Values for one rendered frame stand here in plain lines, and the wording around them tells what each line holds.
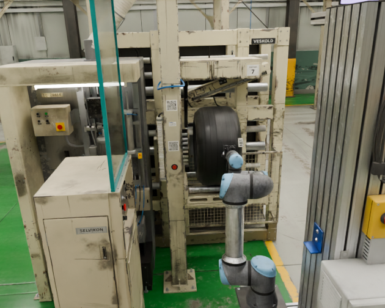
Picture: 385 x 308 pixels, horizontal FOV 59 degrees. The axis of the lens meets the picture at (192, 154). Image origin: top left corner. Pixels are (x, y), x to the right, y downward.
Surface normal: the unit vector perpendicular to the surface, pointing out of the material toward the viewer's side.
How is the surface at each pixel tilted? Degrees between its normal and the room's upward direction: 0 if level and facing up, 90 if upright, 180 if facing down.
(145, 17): 90
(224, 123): 42
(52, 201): 90
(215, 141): 66
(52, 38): 90
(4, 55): 90
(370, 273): 0
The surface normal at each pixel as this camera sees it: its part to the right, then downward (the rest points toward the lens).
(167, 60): 0.07, 0.32
